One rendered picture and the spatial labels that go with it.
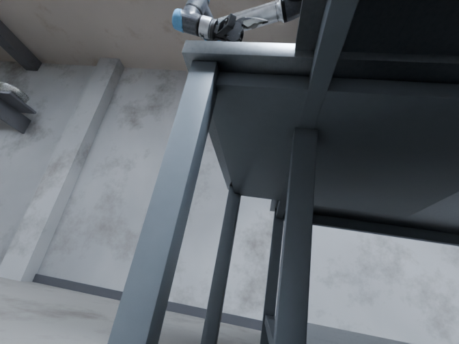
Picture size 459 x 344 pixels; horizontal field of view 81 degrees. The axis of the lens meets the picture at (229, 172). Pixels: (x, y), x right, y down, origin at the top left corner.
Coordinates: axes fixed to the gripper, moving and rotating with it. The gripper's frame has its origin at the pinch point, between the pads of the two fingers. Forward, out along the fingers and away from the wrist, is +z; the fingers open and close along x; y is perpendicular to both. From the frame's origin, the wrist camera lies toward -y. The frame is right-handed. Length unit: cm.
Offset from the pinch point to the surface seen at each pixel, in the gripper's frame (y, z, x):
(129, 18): 211, -179, -77
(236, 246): 170, 21, 131
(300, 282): -44, 27, 66
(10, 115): 223, -305, 78
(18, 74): 294, -378, 19
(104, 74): 261, -222, -13
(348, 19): -56, 17, 18
